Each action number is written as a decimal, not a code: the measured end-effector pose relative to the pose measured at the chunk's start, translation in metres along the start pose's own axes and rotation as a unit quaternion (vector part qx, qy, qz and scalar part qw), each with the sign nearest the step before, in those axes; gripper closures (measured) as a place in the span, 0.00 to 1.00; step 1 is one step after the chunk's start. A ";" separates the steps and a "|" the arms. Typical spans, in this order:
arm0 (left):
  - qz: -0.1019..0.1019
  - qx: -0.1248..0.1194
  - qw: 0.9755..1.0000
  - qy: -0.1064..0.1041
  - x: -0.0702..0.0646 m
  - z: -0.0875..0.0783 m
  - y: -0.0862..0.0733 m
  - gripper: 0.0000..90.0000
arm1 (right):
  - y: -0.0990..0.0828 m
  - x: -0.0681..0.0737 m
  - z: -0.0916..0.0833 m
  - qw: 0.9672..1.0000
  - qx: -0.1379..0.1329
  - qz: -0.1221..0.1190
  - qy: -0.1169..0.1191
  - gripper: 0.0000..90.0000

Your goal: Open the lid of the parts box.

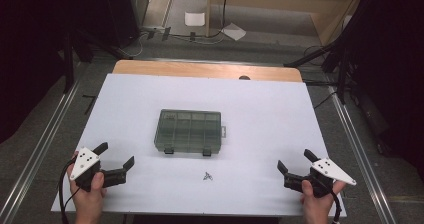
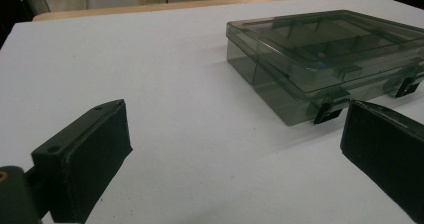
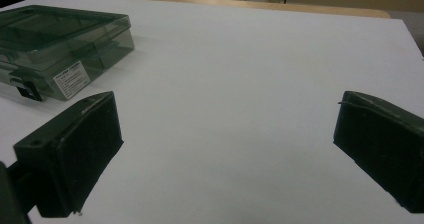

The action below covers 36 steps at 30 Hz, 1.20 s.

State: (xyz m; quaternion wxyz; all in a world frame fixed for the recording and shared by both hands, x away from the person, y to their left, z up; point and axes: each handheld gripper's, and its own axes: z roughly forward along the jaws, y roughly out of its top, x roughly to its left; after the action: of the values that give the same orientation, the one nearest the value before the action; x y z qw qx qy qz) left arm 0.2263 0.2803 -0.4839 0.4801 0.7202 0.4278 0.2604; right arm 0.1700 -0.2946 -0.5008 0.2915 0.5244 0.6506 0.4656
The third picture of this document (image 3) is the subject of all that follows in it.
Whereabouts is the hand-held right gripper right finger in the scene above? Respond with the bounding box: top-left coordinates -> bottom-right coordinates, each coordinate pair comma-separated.
333,90 -> 424,214

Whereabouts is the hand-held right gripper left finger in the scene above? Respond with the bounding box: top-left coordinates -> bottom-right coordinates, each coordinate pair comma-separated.
13,91 -> 124,218

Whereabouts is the transparent green storage box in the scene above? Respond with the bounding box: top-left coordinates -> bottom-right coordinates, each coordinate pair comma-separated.
0,4 -> 136,102

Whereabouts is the white table sheet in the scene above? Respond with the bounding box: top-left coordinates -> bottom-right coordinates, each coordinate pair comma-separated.
0,0 -> 424,224

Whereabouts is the light wooden table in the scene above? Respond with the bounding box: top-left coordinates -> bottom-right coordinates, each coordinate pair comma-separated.
76,0 -> 391,19

